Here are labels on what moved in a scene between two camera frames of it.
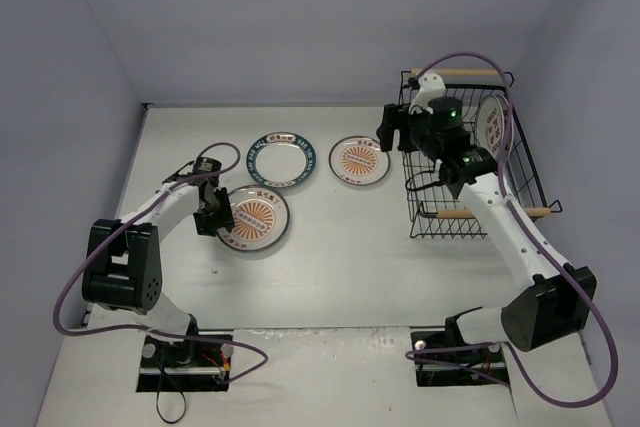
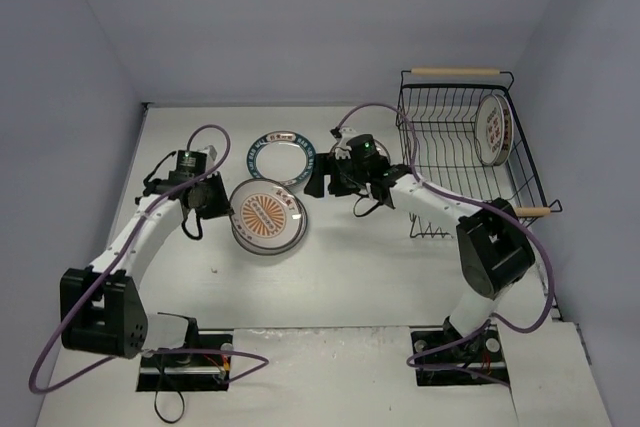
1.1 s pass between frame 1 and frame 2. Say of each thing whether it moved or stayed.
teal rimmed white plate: stayed
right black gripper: moved
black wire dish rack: stayed
